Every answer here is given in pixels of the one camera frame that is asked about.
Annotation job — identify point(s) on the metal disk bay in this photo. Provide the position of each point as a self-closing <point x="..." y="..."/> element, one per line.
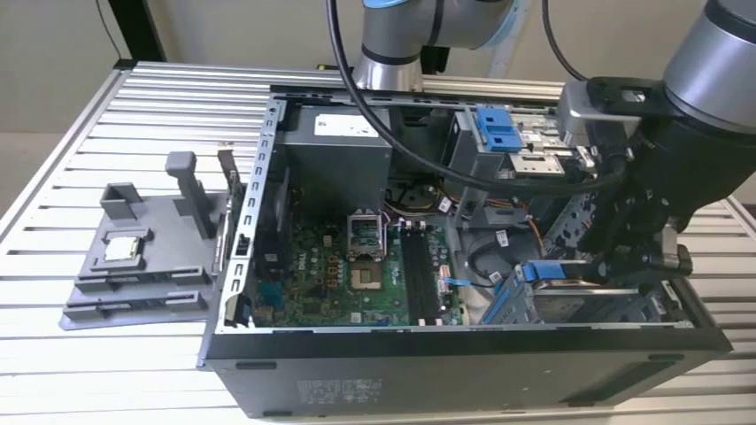
<point x="513" y="305"/>

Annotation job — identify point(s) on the blue drive latch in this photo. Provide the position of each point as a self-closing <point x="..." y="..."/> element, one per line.
<point x="496" y="128"/>

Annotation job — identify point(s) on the grey metal drive cage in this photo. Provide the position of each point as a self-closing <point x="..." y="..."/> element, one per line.
<point x="462" y="206"/>

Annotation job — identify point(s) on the round black fan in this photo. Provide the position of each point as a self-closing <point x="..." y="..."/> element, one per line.
<point x="416" y="195"/>

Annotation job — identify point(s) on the black RAM slot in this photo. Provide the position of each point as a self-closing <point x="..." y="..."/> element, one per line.
<point x="426" y="274"/>
<point x="410" y="274"/>
<point x="418" y="274"/>

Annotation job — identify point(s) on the CPU socket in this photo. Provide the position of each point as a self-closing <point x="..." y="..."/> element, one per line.
<point x="365" y="276"/>

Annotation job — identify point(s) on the grey power supply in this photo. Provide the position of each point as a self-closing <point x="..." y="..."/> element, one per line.
<point x="336" y="168"/>

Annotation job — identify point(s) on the green motherboard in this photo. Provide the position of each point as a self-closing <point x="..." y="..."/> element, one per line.
<point x="377" y="305"/>

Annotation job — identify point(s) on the black PC case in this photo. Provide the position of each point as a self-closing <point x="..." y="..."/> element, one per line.
<point x="413" y="376"/>

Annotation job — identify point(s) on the grey parts rack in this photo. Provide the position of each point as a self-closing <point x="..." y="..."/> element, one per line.
<point x="165" y="248"/>

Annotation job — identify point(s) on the RAM stick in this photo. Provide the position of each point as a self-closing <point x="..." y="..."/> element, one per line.
<point x="138" y="278"/>
<point x="132" y="306"/>

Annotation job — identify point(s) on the silver CPU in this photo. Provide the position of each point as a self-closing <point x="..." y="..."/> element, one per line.
<point x="124" y="249"/>

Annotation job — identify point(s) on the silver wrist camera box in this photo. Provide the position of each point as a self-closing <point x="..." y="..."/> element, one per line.
<point x="576" y="110"/>

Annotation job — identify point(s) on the black metal post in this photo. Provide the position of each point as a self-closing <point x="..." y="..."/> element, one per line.
<point x="141" y="31"/>

